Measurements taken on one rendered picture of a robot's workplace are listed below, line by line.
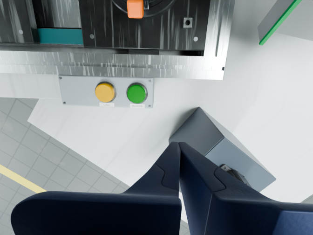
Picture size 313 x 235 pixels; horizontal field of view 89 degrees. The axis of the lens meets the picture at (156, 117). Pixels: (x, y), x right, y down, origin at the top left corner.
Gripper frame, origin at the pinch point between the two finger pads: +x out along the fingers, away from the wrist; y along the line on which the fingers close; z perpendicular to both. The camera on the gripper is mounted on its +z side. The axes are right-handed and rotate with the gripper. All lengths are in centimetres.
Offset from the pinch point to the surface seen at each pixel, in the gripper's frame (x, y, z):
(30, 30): 28.5, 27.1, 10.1
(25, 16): 28.5, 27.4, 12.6
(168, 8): 27.4, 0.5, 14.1
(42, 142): 126, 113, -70
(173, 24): 28.4, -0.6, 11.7
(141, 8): 18.4, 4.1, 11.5
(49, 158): 126, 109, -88
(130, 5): 18.2, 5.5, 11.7
